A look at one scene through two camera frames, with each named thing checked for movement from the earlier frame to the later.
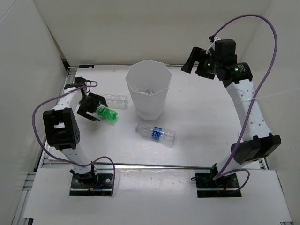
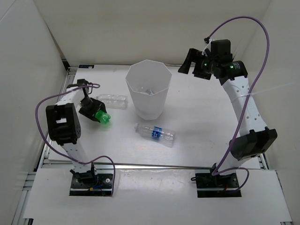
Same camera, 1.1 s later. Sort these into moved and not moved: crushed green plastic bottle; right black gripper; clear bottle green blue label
Moved: crushed green plastic bottle
Not moved: right black gripper; clear bottle green blue label
